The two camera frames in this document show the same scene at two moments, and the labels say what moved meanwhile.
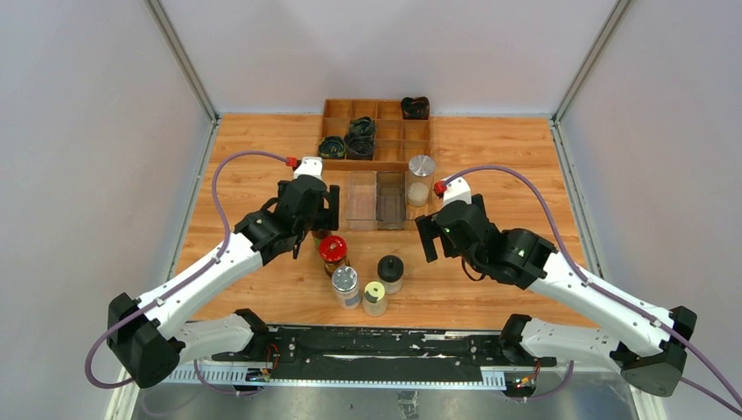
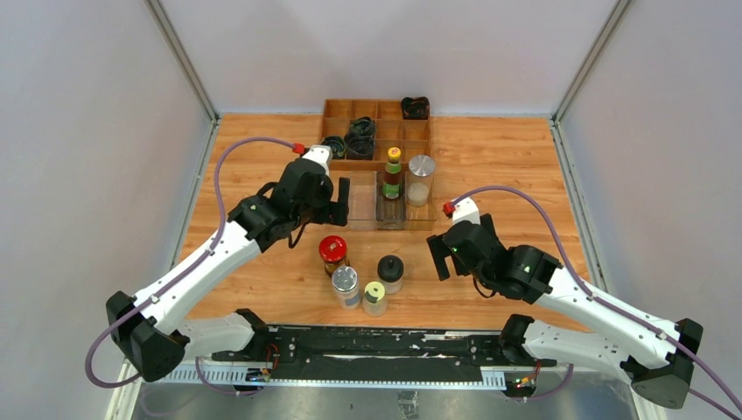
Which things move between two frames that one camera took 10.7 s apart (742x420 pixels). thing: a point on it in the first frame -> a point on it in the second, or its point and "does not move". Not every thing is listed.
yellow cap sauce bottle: [318, 235] -> [393, 173]
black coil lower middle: [360, 147] does not move
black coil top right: [415, 108] does not move
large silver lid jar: [419, 180] does not move
